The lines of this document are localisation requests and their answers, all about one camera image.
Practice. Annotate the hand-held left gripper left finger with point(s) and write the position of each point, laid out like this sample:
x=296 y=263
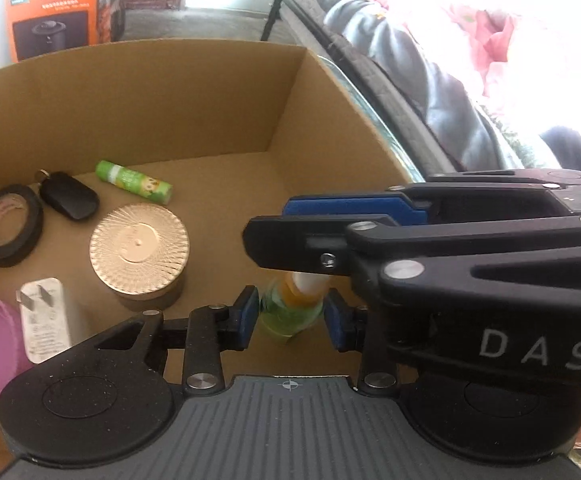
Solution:
x=248 y=317

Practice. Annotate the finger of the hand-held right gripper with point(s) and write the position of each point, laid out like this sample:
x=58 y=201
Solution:
x=290 y=242
x=350 y=207

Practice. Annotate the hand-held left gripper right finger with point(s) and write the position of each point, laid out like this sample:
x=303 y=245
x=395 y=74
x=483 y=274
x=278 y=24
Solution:
x=333 y=320

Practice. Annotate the green dropper bottle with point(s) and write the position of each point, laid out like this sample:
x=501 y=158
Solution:
x=285 y=315

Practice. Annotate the gold lid jar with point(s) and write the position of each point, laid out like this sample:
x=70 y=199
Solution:
x=138 y=245

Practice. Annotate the green lip balm tube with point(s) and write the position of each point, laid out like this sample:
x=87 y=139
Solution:
x=130 y=180

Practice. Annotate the brown cardboard box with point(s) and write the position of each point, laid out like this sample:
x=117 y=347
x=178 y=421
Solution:
x=170 y=110

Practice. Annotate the white charger plug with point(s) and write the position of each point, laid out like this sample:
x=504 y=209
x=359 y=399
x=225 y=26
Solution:
x=45 y=325

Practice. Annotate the black key fob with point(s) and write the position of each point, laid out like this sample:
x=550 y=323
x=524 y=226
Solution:
x=68 y=195

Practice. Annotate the black tape roll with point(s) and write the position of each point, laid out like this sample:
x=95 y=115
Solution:
x=0 y=257

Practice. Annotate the grey clothing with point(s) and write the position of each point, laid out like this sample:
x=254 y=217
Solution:
x=410 y=70

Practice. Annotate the pink cloth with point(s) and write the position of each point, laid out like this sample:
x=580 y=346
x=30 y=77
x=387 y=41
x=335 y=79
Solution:
x=490 y=35

